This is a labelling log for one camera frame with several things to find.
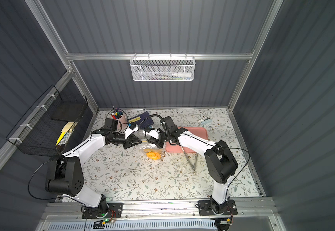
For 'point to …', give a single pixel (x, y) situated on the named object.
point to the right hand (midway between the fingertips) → (151, 139)
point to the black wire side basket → (48, 129)
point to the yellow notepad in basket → (66, 132)
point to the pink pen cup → (118, 114)
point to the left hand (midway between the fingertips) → (140, 142)
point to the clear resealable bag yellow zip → (152, 151)
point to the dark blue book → (143, 120)
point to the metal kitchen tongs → (193, 167)
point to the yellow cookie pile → (153, 155)
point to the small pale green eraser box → (204, 121)
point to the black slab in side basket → (69, 111)
